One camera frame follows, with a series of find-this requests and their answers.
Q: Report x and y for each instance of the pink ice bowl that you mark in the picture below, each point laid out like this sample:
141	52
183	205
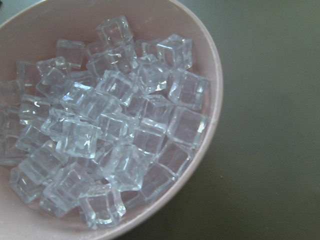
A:
29	31

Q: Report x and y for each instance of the clear ice cubes pile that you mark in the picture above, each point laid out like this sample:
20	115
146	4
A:
102	127

